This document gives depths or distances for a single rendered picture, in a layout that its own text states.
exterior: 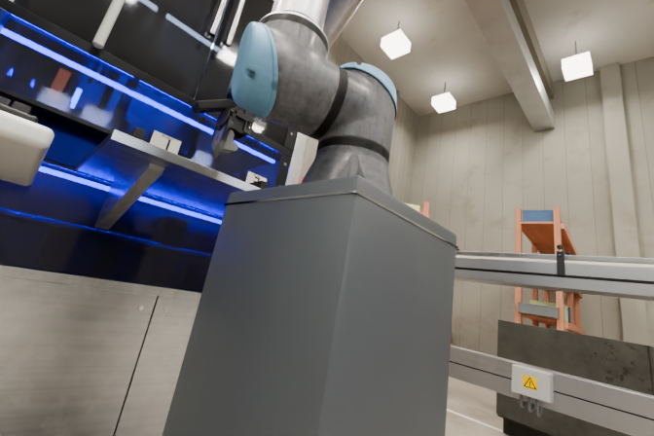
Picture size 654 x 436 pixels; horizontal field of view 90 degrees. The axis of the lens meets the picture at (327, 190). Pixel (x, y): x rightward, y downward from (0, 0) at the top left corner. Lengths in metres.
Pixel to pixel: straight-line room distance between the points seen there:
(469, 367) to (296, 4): 1.47
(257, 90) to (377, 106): 0.18
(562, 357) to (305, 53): 2.47
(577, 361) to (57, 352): 2.52
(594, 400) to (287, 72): 1.39
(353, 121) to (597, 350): 2.34
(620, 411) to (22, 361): 1.66
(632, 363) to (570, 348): 0.28
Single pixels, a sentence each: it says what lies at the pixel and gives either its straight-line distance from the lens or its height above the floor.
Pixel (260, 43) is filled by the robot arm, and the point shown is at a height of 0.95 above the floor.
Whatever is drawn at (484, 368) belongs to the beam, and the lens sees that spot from 1.61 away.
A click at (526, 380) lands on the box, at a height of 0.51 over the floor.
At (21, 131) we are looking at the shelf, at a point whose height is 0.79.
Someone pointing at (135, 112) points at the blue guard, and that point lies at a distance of 1.15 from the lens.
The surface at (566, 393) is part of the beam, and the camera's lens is 1.54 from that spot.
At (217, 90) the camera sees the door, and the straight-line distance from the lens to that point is 1.29.
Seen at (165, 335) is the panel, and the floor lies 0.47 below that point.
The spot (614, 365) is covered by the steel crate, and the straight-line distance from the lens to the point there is 2.63.
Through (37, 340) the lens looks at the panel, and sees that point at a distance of 1.10.
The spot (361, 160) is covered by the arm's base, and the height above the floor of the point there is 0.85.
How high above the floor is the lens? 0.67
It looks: 17 degrees up
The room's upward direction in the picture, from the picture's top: 11 degrees clockwise
